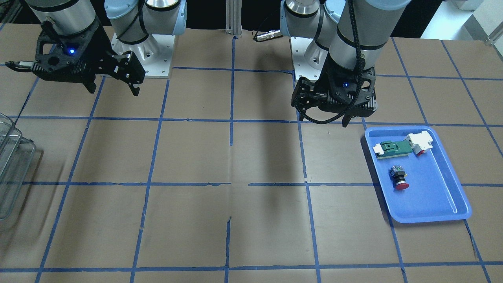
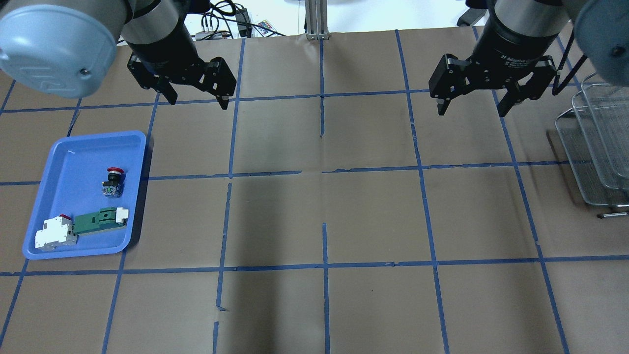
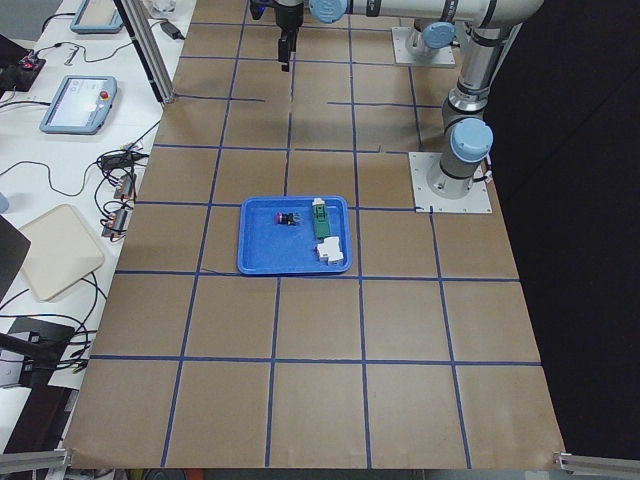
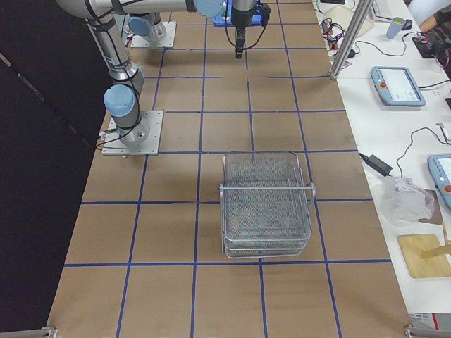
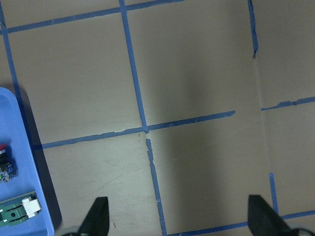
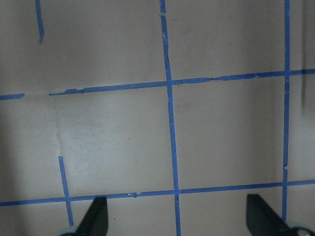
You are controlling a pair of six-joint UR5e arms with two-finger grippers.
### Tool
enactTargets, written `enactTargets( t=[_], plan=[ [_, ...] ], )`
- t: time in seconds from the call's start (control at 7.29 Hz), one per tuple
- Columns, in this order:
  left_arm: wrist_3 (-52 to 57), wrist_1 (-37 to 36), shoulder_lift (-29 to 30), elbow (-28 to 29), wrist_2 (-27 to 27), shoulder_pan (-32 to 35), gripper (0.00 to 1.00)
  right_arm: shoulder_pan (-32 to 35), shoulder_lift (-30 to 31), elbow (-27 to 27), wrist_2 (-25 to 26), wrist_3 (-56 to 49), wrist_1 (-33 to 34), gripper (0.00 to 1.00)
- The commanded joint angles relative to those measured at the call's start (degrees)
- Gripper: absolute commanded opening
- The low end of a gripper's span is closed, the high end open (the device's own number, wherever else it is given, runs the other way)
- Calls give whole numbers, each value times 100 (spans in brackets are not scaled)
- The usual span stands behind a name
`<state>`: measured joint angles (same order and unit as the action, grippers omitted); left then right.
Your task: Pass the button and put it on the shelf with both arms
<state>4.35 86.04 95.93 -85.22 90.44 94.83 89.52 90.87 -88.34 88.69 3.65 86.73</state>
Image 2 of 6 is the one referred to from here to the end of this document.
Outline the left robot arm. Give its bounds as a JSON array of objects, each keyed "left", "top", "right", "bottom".
[{"left": 0, "top": 0, "right": 237, "bottom": 110}]

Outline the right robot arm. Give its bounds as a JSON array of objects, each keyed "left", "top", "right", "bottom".
[{"left": 429, "top": 0, "right": 629, "bottom": 116}]

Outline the metal wire mesh shelf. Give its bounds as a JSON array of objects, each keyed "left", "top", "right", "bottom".
[{"left": 555, "top": 72, "right": 629, "bottom": 219}]

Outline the red emergency push button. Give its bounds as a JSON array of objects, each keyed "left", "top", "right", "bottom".
[{"left": 102, "top": 167, "right": 124, "bottom": 198}]

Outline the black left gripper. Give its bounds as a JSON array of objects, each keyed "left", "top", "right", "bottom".
[{"left": 127, "top": 52, "right": 237, "bottom": 110}]

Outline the aluminium frame post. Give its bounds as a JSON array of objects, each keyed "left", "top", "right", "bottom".
[{"left": 305, "top": 0, "right": 330, "bottom": 41}]

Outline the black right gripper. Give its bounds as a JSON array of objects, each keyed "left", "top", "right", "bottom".
[{"left": 429, "top": 54, "right": 556, "bottom": 117}]

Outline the white circuit breaker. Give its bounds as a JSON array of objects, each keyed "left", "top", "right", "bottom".
[{"left": 34, "top": 214, "right": 78, "bottom": 251}]

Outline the blue plastic tray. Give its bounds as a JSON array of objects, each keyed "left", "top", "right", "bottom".
[{"left": 22, "top": 130, "right": 147, "bottom": 260}]

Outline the green terminal block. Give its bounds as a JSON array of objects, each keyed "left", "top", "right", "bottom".
[{"left": 73, "top": 207, "right": 130, "bottom": 236}]

